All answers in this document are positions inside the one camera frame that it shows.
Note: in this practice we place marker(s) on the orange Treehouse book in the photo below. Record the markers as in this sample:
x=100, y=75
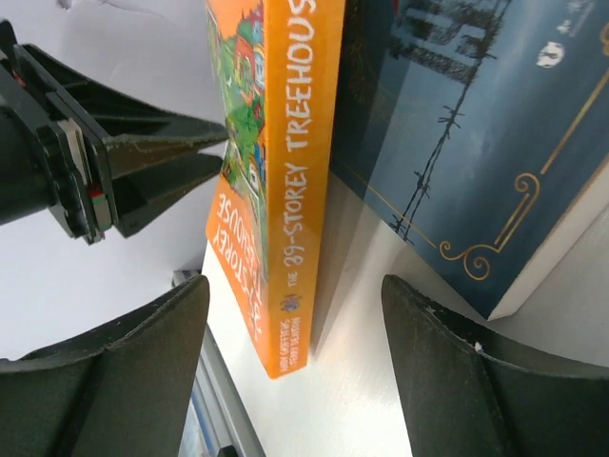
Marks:
x=277, y=67

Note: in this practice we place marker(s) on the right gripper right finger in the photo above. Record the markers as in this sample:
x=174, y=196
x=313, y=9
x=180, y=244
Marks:
x=466, y=390

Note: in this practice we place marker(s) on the dark blue book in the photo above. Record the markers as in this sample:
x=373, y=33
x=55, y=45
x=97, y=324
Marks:
x=478, y=131

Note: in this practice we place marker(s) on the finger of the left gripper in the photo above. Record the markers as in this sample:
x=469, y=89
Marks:
x=141, y=197
x=130, y=132

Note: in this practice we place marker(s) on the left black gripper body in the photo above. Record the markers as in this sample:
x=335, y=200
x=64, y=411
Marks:
x=44, y=157

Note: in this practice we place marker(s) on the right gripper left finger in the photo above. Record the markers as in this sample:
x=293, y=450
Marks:
x=120, y=389

